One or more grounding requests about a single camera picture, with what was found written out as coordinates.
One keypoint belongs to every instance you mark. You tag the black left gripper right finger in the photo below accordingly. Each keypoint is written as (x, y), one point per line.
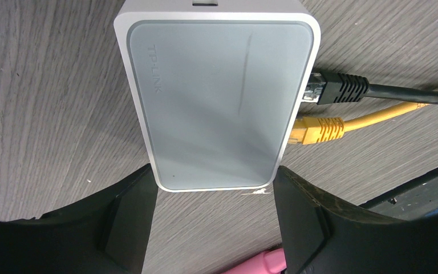
(322, 233)

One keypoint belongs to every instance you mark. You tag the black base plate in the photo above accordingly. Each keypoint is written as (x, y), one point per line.
(412, 200)

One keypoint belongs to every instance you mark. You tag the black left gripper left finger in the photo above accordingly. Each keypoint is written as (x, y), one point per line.
(106, 232)

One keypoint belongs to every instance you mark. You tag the pink marker pen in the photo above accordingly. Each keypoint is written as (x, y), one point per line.
(266, 262)

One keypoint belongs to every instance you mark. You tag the small white grey hub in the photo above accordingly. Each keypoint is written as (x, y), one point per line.
(216, 86)

